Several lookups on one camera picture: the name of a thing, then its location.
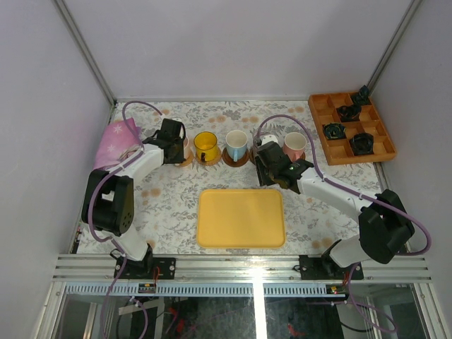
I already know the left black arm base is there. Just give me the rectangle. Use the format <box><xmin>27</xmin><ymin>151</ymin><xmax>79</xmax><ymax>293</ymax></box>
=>
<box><xmin>114</xmin><ymin>256</ymin><xmax>177</xmax><ymax>281</ymax></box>

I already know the black part compartment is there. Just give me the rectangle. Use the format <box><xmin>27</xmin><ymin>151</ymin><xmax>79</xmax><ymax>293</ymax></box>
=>
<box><xmin>350</xmin><ymin>85</ymin><xmax>371</xmax><ymax>106</ymax></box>
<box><xmin>349</xmin><ymin>133</ymin><xmax>374</xmax><ymax>156</ymax></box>
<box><xmin>336</xmin><ymin>104</ymin><xmax>362</xmax><ymax>122</ymax></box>

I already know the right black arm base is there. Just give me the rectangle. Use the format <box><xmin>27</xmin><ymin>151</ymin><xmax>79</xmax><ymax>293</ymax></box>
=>
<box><xmin>299</xmin><ymin>255</ymin><xmax>353</xmax><ymax>281</ymax></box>

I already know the purple cable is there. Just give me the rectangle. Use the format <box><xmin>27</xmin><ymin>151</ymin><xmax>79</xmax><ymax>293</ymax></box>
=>
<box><xmin>87</xmin><ymin>100</ymin><xmax>163</xmax><ymax>339</ymax></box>
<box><xmin>256</xmin><ymin>114</ymin><xmax>432</xmax><ymax>333</ymax></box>

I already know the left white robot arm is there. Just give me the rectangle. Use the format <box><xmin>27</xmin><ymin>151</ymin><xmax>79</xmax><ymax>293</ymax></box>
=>
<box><xmin>82</xmin><ymin>118</ymin><xmax>186</xmax><ymax>279</ymax></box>

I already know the black part lower compartment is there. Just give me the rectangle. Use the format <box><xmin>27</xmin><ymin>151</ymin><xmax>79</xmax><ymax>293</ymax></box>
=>
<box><xmin>349</xmin><ymin>133</ymin><xmax>374</xmax><ymax>156</ymax></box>

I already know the black part with yellow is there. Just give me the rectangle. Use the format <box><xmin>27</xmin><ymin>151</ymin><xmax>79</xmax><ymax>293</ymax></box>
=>
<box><xmin>323</xmin><ymin>123</ymin><xmax>346</xmax><ymax>141</ymax></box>

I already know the pink mug white handle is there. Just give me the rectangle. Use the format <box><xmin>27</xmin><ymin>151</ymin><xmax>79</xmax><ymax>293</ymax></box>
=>
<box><xmin>183</xmin><ymin>136</ymin><xmax>191</xmax><ymax>161</ymax></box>

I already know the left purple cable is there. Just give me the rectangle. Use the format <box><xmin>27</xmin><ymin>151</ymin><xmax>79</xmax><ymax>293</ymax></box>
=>
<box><xmin>87</xmin><ymin>100</ymin><xmax>163</xmax><ymax>339</ymax></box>

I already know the yellow plastic tray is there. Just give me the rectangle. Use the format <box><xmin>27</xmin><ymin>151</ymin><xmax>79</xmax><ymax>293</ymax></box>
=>
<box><xmin>196</xmin><ymin>189</ymin><xmax>286</xmax><ymax>249</ymax></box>

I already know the woven rattan coaster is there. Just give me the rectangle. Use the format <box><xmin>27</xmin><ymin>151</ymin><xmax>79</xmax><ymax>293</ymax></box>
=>
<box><xmin>176</xmin><ymin>150</ymin><xmax>194</xmax><ymax>167</ymax></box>
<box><xmin>195</xmin><ymin>148</ymin><xmax>222</xmax><ymax>166</ymax></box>

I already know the brown wooden coaster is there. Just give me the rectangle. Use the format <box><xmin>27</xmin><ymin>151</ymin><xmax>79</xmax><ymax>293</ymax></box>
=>
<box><xmin>292</xmin><ymin>150</ymin><xmax>306</xmax><ymax>161</ymax></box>
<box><xmin>249</xmin><ymin>146</ymin><xmax>258</xmax><ymax>165</ymax></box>
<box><xmin>222</xmin><ymin>148</ymin><xmax>249</xmax><ymax>168</ymax></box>

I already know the white mug blue handle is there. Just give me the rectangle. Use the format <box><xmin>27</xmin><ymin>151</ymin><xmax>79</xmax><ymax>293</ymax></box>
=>
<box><xmin>225</xmin><ymin>130</ymin><xmax>248</xmax><ymax>162</ymax></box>

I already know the amber glass cup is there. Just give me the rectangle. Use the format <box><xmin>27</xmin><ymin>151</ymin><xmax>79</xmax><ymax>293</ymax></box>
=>
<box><xmin>194</xmin><ymin>131</ymin><xmax>218</xmax><ymax>161</ymax></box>

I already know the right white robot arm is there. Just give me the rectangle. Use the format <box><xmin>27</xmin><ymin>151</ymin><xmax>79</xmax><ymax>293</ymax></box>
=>
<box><xmin>254</xmin><ymin>141</ymin><xmax>415</xmax><ymax>279</ymax></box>

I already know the pink folded cloth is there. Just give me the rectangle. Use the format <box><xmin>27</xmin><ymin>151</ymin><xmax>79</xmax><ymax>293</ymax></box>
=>
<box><xmin>93</xmin><ymin>118</ymin><xmax>141</xmax><ymax>170</ymax></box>

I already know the cream mug pink outside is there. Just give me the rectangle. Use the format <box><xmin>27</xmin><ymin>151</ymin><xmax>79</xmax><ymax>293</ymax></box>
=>
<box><xmin>282</xmin><ymin>132</ymin><xmax>307</xmax><ymax>162</ymax></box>

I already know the purple mug black handle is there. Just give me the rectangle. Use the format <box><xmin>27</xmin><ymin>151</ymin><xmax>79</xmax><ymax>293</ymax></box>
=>
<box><xmin>252</xmin><ymin>135</ymin><xmax>262</xmax><ymax>157</ymax></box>

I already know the black part top compartment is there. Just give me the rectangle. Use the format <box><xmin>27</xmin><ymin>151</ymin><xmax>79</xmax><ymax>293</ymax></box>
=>
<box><xmin>350</xmin><ymin>85</ymin><xmax>371</xmax><ymax>106</ymax></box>

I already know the floral tablecloth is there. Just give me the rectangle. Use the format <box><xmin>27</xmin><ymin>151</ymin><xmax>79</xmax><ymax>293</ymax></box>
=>
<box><xmin>112</xmin><ymin>101</ymin><xmax>383</xmax><ymax>255</ymax></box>

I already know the orange compartment tray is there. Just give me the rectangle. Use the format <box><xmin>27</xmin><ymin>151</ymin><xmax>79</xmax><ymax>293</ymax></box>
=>
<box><xmin>309</xmin><ymin>93</ymin><xmax>397</xmax><ymax>165</ymax></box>

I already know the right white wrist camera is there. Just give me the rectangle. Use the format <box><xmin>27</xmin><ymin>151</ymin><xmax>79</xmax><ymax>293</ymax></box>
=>
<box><xmin>260</xmin><ymin>133</ymin><xmax>279</xmax><ymax>145</ymax></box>

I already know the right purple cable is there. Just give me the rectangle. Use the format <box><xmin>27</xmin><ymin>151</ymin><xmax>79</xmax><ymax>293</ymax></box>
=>
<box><xmin>256</xmin><ymin>114</ymin><xmax>432</xmax><ymax>333</ymax></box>

